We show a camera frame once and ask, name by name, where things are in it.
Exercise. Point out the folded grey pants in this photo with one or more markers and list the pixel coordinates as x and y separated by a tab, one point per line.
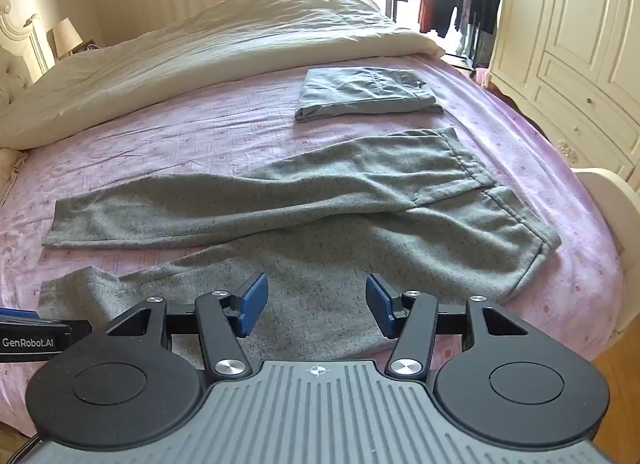
360	94

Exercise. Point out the cream carved headboard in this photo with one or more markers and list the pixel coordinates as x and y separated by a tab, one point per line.
20	44

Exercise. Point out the cream wardrobe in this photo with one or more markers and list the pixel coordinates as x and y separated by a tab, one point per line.
575	34

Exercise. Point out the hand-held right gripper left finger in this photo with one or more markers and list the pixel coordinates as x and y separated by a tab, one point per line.
254	301

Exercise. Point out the cream pillow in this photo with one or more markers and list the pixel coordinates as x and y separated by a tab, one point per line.
12	169

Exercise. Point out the beige duvet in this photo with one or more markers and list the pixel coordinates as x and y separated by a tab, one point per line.
200	54

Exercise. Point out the bedside lamp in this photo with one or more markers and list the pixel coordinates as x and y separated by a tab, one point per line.
66	37

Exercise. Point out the speckled grey pants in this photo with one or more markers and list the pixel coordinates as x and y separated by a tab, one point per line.
325	264

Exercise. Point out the cream bed footboard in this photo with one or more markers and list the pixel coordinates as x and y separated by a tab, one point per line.
615	224

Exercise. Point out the pink patterned bed sheet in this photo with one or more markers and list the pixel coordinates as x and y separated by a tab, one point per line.
200	134

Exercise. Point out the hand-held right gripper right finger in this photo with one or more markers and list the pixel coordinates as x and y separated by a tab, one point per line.
378	303

